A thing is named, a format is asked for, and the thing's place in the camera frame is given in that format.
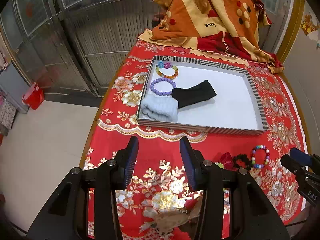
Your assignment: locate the purple bead bracelet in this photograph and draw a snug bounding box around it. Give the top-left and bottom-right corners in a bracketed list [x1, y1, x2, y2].
[149, 77, 177, 97]

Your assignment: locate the metal glass door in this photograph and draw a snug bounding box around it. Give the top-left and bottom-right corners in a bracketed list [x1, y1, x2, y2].
[1, 0, 160, 97]

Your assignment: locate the amber bead bracelet with charms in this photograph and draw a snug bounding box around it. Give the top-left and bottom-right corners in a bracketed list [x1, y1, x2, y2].
[155, 61, 180, 80]

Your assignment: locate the red floral table cloth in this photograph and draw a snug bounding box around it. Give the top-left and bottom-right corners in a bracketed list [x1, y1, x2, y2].
[84, 41, 306, 239]

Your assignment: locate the leopard print bow scrunchie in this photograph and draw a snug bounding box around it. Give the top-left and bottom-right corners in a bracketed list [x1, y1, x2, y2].
[140, 196, 202, 238]

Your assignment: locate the orange red folded blanket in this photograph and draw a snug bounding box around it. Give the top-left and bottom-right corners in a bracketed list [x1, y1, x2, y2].
[138, 0, 284, 74]

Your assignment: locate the light blue fuzzy headband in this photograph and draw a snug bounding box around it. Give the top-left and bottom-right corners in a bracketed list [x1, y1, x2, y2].
[140, 94, 178, 122]

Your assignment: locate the multicolour bead bracelet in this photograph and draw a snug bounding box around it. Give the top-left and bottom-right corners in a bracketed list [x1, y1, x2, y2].
[250, 144, 271, 170]

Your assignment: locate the black scrunchie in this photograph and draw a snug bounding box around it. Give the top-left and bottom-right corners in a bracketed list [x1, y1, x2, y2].
[233, 154, 252, 171]

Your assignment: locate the black headband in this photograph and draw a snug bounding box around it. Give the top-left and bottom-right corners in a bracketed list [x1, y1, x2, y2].
[171, 80, 216, 109]

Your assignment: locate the red velvet bow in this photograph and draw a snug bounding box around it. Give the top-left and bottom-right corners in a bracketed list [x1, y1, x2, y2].
[213, 152, 234, 170]

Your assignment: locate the striped white tray box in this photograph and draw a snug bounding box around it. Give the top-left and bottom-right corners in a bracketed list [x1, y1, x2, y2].
[137, 55, 268, 135]

